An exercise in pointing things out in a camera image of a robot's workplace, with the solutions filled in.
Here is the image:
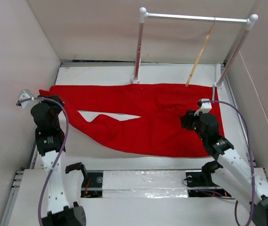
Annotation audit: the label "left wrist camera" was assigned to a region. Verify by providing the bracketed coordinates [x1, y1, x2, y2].
[16, 89, 35, 111]

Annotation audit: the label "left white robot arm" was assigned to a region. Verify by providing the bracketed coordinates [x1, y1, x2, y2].
[31, 96, 88, 226]

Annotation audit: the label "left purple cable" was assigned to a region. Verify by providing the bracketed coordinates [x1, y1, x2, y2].
[16, 97, 69, 226]

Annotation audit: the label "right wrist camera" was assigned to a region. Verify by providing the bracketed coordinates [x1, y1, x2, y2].
[194, 98, 212, 116]

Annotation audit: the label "wooden clothes hanger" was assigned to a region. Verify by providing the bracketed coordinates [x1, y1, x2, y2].
[185, 18, 216, 87]

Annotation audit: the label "white clothes rack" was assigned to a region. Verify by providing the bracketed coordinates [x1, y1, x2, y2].
[131, 7, 259, 89]

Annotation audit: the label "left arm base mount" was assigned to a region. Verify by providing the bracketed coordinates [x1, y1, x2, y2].
[65, 162, 103, 198]

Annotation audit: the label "silver taped foam strip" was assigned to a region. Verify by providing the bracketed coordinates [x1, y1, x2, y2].
[102, 170, 188, 199]

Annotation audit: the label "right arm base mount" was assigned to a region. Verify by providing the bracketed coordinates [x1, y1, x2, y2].
[182, 161, 234, 200]

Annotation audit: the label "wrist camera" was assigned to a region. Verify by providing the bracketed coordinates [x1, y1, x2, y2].
[16, 89, 35, 111]
[194, 98, 212, 116]

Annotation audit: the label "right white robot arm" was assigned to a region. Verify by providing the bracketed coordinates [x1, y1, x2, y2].
[180, 110, 268, 226]

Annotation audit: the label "red trousers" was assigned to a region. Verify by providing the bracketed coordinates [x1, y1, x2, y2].
[39, 84, 212, 158]

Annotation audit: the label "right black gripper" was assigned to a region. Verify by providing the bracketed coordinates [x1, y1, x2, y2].
[180, 109, 207, 142]

